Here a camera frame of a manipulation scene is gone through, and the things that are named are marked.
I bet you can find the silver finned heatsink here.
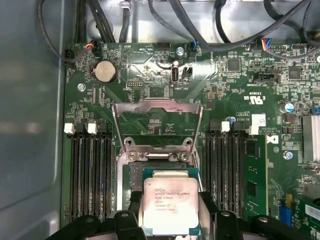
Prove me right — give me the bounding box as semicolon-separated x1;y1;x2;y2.
301;114;320;165

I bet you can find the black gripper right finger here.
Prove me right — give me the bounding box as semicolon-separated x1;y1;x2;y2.
199;191;320;240

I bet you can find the internal USB port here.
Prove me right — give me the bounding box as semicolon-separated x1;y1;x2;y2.
171;66;180;88

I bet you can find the metal socket cover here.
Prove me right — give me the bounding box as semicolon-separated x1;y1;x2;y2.
111;98;204;154

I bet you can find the black wire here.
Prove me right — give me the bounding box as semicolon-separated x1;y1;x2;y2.
117;0;133;44
168;0;320;51
86;0;117;45

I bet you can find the coin cell battery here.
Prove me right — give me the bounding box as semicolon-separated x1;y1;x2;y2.
95;60;118;85

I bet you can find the black and grey PC case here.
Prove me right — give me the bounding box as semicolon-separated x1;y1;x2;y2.
0;0;320;240

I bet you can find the green motherboard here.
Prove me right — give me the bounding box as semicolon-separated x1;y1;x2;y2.
61;42;320;240

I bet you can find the silver CPU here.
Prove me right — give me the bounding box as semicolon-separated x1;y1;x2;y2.
141;167;202;237

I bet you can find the CPU socket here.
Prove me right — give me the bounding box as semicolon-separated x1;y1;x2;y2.
116;152;205;221

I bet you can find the green RAM stick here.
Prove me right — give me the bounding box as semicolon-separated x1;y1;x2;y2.
242;124;268;217

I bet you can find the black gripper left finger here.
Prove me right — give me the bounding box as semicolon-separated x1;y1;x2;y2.
44;189;149;240

